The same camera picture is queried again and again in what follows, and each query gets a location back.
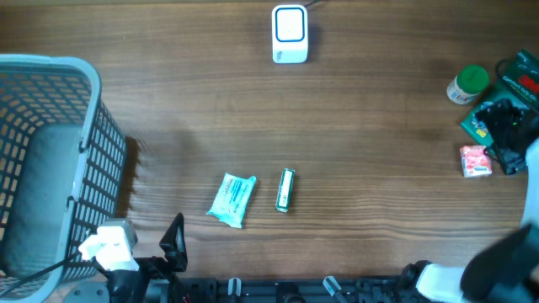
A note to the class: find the grey plastic mesh basket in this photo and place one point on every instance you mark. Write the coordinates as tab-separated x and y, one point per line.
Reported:
62	160

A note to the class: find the mint wet wipes pack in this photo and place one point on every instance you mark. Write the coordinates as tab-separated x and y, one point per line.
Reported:
232	199

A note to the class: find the white barcode scanner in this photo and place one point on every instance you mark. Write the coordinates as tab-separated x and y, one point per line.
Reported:
289	34

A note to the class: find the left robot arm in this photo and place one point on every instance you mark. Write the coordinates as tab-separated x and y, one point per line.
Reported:
130	279

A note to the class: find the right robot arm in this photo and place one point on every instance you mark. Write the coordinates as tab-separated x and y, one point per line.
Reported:
504	271

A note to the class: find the green lidded jar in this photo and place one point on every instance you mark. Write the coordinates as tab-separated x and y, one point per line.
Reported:
468	85

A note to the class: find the red patterned small box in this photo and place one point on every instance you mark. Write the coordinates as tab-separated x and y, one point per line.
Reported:
475	163

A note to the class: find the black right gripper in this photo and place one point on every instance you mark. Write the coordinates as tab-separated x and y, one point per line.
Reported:
495	116

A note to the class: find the black mounting rail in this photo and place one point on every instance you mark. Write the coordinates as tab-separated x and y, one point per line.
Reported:
362	290

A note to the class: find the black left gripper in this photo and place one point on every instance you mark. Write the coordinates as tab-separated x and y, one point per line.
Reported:
175	253

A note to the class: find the green glove package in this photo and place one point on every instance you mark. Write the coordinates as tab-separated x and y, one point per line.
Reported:
515	79

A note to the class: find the green white small tube box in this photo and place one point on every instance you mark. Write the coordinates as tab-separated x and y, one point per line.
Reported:
284	191

